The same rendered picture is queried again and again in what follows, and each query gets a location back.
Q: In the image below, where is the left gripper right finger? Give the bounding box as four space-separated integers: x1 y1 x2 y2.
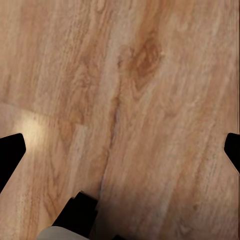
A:
224 133 240 173

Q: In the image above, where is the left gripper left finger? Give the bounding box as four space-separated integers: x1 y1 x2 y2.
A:
0 133 26 193

